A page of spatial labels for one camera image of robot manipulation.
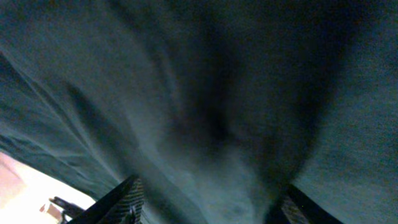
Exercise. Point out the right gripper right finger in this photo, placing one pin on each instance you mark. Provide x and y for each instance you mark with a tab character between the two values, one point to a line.
294	207

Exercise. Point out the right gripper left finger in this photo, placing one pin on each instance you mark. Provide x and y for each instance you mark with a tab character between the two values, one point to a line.
122	205

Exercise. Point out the black pants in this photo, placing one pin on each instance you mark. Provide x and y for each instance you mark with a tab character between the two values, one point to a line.
218	106

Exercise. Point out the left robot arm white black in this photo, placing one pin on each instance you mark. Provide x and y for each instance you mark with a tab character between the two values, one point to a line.
68	209

